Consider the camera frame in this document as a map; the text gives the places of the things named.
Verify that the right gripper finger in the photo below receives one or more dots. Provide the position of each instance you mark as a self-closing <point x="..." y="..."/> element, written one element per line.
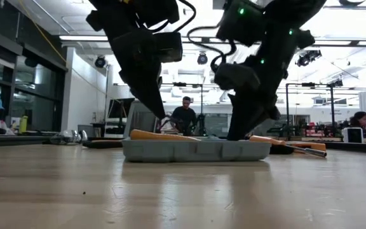
<point x="238" y="117"/>
<point x="262" y="109"/>

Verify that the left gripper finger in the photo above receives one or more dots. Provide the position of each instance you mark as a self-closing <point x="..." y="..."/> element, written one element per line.
<point x="149" y="89"/>
<point x="129" y="81"/>

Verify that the grey plastic tool case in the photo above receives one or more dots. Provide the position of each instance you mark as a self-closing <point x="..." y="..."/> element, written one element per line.
<point x="195" y="151"/>

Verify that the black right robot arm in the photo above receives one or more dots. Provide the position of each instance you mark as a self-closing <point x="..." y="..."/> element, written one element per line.
<point x="284" y="25"/>

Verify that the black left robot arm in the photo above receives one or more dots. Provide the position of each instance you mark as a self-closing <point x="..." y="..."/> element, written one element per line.
<point x="122" y="12"/>

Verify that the black and orange tool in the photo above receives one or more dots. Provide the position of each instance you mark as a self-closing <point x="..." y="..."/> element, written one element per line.
<point x="102" y="144"/>

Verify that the dark background monitor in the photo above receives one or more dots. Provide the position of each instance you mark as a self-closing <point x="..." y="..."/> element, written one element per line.
<point x="119" y="108"/>

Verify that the grey mesh office chair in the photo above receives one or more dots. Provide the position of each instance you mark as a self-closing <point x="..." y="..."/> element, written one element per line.
<point x="138" y="122"/>

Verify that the black ceiling spotlight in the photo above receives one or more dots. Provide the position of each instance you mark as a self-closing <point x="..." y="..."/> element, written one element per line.
<point x="307" y="58"/>

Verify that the background workbench with equipment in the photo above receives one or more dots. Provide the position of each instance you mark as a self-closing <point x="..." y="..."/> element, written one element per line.
<point x="316" y="130"/>

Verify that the shiny clear object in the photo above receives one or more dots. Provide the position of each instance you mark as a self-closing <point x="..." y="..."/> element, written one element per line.
<point x="75" y="136"/>

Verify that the dark overhead box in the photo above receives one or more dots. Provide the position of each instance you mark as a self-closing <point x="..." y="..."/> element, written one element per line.
<point x="218" y="4"/>

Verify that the white box device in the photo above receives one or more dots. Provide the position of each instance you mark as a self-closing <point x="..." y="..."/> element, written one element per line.
<point x="353" y="135"/>

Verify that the yellow green bottle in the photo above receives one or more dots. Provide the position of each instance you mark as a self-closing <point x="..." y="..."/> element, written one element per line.
<point x="23" y="124"/>

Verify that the tall black frame stand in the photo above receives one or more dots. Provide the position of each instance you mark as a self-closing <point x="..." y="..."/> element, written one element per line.
<point x="287" y="105"/>

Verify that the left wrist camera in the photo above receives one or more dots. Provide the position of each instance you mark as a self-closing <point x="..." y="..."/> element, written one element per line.
<point x="168" y="47"/>

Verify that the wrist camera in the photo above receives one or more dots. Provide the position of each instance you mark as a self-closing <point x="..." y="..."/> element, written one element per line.
<point x="237" y="76"/>
<point x="168" y="47"/>

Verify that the black ceiling camera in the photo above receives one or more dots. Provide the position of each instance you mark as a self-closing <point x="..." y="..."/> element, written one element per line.
<point x="202" y="58"/>
<point x="100" y="62"/>

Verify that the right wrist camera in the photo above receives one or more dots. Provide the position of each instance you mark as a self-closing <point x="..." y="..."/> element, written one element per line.
<point x="237" y="76"/>

